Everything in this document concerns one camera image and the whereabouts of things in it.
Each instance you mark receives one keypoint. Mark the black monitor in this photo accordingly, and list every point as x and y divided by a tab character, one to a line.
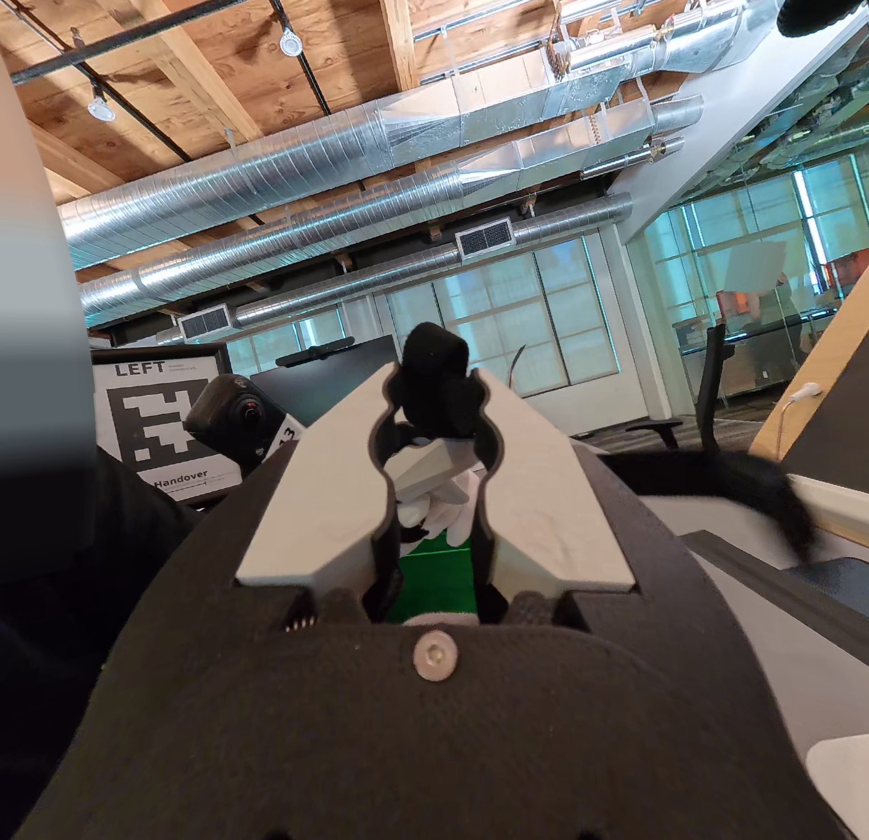
326	392

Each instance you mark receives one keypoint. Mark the black ceiling rail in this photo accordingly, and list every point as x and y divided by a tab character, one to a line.
170	23

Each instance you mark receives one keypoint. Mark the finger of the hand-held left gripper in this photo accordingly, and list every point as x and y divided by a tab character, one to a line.
428	466

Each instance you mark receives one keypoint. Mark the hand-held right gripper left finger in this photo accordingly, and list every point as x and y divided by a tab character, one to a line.
312	514

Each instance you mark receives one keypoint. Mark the black floor lamp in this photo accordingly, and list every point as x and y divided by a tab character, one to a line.
821	1

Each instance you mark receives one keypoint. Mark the person's left hand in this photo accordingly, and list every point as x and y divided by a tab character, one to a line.
448	511

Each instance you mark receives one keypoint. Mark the orange box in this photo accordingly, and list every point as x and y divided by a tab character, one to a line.
733	302
845	270

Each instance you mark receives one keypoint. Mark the black office chair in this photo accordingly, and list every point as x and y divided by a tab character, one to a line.
713	378

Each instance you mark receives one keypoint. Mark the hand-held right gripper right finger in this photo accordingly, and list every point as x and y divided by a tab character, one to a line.
557	514

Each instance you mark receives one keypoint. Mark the green plastic bin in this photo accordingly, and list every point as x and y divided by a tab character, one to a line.
434	575

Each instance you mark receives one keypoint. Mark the white air vent grille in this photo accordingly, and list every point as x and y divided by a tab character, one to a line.
203	323
485	238

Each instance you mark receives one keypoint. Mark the grey gooseneck lamp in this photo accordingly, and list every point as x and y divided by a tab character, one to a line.
516	365

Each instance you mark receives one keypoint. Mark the black webcam bar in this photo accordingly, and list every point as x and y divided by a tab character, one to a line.
316	351

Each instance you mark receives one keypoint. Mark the black and white book stand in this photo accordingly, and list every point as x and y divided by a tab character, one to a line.
835	412

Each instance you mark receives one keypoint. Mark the long spiral silver duct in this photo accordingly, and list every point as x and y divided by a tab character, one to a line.
203	188

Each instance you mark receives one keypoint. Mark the round silver air duct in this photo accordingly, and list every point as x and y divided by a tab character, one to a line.
577	219

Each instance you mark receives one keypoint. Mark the round ceiling light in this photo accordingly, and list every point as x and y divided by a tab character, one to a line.
290	42
102	109

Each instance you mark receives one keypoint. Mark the framed black white marker sign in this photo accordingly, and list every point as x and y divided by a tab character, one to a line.
156	412

